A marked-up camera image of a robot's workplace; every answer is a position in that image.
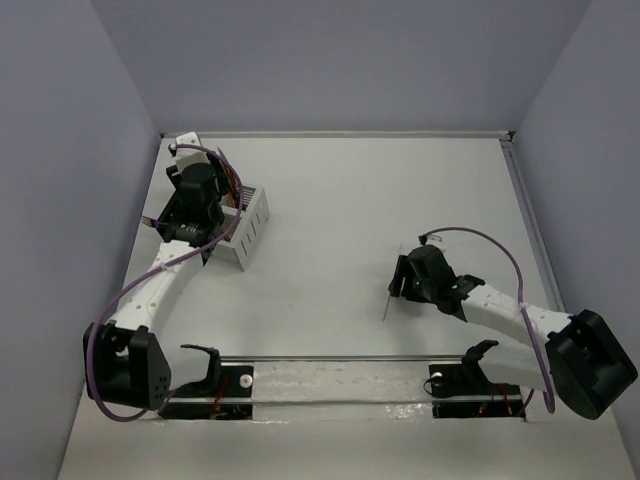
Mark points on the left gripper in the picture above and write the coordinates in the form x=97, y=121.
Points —
x=220, y=163

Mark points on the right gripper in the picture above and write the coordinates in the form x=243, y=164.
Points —
x=404, y=268

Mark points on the white chopstick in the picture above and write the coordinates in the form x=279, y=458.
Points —
x=388, y=300

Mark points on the orange-handled knife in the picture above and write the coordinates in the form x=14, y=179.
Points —
x=233, y=192

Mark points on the iridescent rainbow fork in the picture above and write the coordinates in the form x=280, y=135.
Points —
x=150, y=222

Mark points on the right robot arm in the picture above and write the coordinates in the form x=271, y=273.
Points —
x=574, y=359

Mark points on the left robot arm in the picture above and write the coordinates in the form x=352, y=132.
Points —
x=128, y=374

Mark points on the white cutlery holder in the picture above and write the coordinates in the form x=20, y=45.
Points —
x=239, y=245

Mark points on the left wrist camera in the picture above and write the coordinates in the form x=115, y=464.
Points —
x=187, y=150

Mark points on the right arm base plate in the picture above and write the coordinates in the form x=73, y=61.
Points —
x=462, y=391

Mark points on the white table edge rail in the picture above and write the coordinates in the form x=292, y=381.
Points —
x=500, y=135

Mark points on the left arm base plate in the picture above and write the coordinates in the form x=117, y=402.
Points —
x=205, y=387

